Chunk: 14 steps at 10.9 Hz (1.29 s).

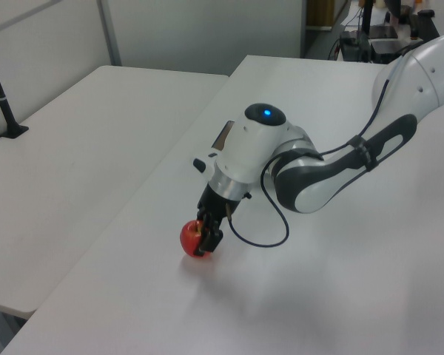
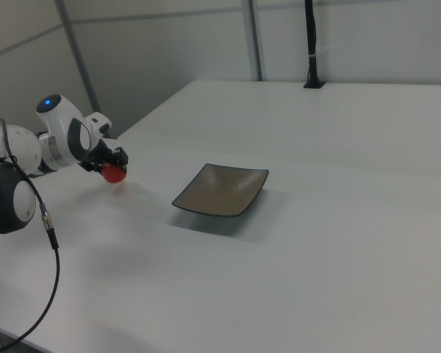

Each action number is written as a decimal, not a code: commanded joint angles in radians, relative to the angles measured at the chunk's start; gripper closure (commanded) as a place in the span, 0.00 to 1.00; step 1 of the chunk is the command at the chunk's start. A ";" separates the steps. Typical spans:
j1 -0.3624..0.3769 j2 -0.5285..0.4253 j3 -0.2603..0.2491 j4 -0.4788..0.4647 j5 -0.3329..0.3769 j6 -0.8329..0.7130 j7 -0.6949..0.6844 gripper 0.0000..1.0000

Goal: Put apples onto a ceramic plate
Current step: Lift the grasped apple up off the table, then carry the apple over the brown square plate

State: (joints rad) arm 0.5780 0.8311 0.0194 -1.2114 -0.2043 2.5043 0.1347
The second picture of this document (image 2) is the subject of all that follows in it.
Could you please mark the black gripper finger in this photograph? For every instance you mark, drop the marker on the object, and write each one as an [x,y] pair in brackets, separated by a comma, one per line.
[120,156]
[92,166]

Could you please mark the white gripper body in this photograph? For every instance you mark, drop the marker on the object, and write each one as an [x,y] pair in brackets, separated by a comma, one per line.
[97,125]

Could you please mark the red apple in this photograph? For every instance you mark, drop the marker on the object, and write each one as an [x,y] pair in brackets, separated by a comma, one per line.
[114,175]

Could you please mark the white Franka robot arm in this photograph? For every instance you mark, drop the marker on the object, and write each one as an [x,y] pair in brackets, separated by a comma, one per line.
[20,147]

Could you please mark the square brown ceramic plate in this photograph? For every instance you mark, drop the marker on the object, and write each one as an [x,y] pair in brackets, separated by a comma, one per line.
[222,193]

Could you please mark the grey partition post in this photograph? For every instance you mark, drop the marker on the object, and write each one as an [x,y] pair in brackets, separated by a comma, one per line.
[255,36]
[77,55]

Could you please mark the black camera stand pole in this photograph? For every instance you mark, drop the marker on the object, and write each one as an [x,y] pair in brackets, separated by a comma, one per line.
[311,48]

